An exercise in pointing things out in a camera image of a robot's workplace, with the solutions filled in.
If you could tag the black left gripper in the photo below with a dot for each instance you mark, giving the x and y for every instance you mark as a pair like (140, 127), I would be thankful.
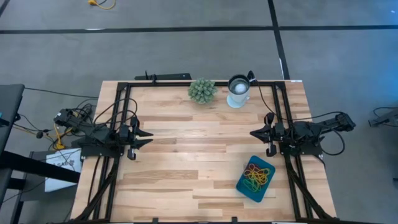
(124, 135)

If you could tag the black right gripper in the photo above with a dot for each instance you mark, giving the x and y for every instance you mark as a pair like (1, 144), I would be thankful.
(278, 133)

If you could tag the red rubber band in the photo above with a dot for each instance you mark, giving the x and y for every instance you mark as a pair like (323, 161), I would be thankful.
(250, 168)

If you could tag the yellow rubber band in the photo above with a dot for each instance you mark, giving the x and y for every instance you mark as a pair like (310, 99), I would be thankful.
(262, 174)
(253, 178)

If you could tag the green wide rubber band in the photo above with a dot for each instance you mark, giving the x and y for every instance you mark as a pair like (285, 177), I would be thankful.
(258, 186)
(248, 186)

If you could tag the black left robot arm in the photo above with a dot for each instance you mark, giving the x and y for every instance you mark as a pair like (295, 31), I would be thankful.
(93, 130)

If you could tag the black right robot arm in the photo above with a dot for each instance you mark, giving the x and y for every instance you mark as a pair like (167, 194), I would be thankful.
(311, 130)

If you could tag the teal plastic bin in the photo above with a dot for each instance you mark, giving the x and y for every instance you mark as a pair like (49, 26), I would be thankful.
(255, 197)

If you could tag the green artificial potted plant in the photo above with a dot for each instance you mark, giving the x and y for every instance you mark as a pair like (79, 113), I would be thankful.
(202, 91)

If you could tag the white paper sheet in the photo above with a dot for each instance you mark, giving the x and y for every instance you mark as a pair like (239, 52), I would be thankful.
(62, 174)

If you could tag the black metal beam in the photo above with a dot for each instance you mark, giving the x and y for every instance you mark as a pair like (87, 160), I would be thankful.
(37, 166)

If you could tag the dark grey stand foot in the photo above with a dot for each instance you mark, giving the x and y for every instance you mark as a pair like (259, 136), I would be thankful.
(387, 118)

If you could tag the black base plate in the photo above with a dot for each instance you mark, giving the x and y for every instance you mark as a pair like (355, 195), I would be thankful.
(93, 152)
(314, 151)

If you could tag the black aluminium table frame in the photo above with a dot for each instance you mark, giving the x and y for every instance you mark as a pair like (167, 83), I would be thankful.
(161, 84)

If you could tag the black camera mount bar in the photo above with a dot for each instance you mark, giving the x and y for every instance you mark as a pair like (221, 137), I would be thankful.
(168, 76)

